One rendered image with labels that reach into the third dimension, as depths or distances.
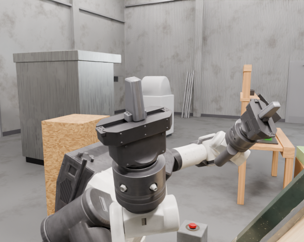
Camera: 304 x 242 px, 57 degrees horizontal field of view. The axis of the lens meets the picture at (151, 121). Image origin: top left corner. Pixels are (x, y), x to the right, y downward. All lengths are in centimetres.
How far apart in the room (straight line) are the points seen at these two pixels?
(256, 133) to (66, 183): 57
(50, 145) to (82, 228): 201
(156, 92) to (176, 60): 494
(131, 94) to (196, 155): 79
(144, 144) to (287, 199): 95
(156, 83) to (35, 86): 311
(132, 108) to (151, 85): 685
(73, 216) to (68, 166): 23
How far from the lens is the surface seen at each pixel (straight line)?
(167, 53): 1214
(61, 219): 71
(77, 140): 248
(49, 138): 265
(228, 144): 91
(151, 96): 716
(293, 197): 130
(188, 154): 113
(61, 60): 487
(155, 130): 42
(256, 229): 138
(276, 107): 80
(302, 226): 102
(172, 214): 51
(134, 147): 42
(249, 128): 85
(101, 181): 80
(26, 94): 558
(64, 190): 92
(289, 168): 381
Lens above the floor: 165
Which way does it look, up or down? 9 degrees down
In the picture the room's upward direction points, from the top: straight up
